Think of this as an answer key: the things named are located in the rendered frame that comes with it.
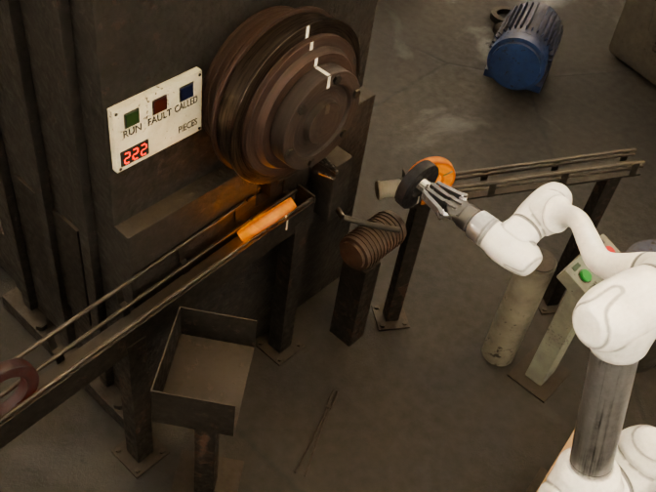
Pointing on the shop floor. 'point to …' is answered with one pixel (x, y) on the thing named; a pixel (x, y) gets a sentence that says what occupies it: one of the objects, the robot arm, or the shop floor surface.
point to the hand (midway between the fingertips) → (418, 181)
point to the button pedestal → (555, 336)
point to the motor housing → (361, 273)
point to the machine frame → (105, 201)
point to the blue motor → (524, 47)
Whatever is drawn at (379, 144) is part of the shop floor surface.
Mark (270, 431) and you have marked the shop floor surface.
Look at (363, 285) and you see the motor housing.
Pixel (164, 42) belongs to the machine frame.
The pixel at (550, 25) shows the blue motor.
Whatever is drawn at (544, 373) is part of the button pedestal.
